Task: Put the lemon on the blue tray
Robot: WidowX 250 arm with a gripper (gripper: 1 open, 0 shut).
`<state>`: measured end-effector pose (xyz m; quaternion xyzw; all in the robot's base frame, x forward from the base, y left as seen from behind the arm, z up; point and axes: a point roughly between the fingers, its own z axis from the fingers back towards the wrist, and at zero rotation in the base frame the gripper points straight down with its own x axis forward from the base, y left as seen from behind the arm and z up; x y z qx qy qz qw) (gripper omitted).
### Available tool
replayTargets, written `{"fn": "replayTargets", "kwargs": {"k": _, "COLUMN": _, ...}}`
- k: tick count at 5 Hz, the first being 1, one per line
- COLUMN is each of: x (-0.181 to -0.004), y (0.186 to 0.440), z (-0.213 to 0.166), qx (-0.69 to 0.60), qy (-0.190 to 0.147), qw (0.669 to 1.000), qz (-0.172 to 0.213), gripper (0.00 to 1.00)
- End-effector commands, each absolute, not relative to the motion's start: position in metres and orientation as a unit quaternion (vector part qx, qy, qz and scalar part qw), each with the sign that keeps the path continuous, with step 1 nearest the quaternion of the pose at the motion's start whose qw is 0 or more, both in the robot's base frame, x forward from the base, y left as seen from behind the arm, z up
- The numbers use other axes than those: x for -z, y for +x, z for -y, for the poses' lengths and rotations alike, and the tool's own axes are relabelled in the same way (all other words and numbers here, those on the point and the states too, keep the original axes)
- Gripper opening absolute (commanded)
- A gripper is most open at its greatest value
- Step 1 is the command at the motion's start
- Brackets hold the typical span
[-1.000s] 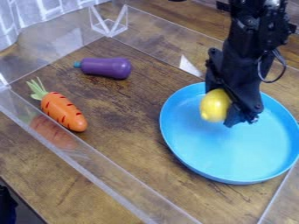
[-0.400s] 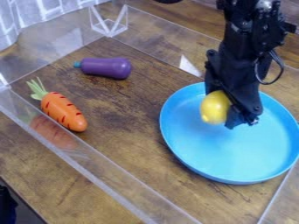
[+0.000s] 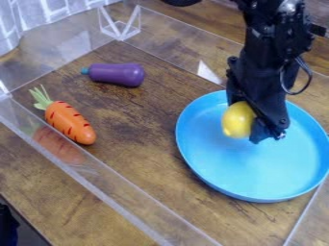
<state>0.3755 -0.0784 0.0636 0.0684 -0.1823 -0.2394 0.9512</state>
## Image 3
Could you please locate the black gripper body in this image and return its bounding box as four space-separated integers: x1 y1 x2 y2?
226 53 299 128

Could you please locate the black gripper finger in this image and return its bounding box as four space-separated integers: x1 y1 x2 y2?
248 116 286 144
226 85 252 107

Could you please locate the yellow toy lemon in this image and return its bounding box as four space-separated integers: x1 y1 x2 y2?
220 101 255 138

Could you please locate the orange toy carrot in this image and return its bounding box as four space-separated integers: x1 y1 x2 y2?
29 86 96 145

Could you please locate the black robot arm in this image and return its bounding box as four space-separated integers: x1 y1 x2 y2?
226 0 314 144

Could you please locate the blue round tray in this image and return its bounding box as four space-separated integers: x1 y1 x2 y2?
176 91 329 203

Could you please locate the purple toy eggplant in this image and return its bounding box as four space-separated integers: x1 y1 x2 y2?
81 63 145 87

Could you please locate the white curtain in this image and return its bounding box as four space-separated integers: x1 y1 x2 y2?
0 0 121 57

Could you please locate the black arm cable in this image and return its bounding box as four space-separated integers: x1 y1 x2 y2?
279 57 313 96

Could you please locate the clear acrylic enclosure wall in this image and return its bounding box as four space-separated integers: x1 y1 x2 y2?
0 0 329 246

